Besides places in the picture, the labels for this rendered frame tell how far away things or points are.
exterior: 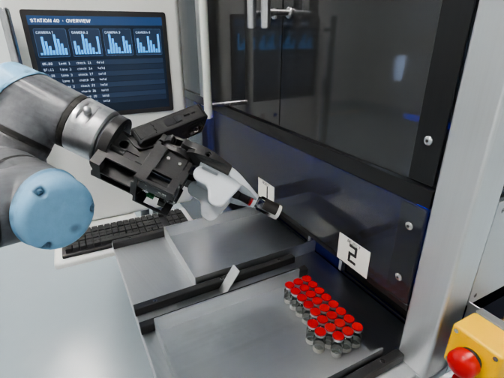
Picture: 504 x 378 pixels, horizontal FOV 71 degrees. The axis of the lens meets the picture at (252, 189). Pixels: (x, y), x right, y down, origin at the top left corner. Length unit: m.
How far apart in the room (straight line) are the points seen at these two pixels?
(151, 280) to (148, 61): 0.71
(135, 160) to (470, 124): 0.43
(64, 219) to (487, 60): 0.50
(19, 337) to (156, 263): 1.42
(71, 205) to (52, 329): 1.88
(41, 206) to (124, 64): 0.93
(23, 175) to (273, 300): 0.58
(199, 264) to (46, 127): 0.55
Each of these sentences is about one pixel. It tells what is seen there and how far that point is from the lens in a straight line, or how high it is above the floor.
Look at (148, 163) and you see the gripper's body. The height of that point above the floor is 1.28.
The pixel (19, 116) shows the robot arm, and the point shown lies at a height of 1.33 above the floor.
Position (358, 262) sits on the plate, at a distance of 0.73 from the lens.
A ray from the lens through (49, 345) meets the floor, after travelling 2.17.
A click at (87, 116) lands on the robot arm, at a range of 0.49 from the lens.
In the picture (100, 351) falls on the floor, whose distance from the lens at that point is 2.04.
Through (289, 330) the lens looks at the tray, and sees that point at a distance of 0.76.
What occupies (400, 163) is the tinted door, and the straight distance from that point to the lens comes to 0.62.
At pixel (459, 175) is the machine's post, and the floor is 1.25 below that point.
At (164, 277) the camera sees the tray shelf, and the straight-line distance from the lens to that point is 0.91.
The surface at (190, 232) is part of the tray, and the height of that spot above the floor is 0.88.
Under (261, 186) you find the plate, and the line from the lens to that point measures 0.99.
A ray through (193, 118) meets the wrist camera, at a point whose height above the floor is 1.31.
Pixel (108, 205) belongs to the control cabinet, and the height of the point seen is 0.85.
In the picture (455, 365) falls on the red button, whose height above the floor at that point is 1.00.
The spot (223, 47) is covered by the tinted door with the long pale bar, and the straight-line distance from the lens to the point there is 1.15.
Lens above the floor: 1.42
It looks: 24 degrees down
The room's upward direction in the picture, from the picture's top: straight up
